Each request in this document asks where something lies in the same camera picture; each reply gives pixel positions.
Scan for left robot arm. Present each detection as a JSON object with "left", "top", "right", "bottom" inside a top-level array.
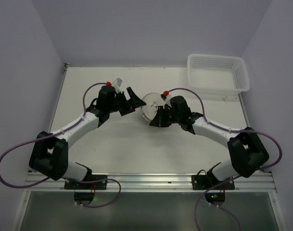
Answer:
[{"left": 29, "top": 85, "right": 146, "bottom": 181}]

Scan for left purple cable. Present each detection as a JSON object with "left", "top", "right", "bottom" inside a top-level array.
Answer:
[{"left": 0, "top": 81, "right": 122, "bottom": 208}]

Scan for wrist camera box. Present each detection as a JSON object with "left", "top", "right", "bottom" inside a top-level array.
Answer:
[
  {"left": 160, "top": 90, "right": 172, "bottom": 104},
  {"left": 111, "top": 78, "right": 123, "bottom": 93}
]

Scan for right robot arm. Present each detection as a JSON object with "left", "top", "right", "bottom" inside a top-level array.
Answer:
[{"left": 150, "top": 94, "right": 269, "bottom": 187}]

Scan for white plastic basket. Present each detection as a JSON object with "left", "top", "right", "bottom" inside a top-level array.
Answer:
[{"left": 187, "top": 54, "right": 250, "bottom": 96}]

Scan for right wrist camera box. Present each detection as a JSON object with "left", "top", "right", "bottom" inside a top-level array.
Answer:
[{"left": 160, "top": 90, "right": 172, "bottom": 104}]

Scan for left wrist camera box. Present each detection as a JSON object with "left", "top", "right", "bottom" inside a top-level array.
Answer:
[{"left": 111, "top": 78, "right": 123, "bottom": 93}]

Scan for aluminium rail frame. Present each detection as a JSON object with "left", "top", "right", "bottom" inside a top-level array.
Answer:
[{"left": 14, "top": 67, "right": 281, "bottom": 231}]

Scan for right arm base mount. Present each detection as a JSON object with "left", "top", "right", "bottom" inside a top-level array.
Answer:
[{"left": 191, "top": 169, "right": 235, "bottom": 207}]

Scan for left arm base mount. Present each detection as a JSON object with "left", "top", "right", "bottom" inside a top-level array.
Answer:
[{"left": 64, "top": 174, "right": 108, "bottom": 205}]

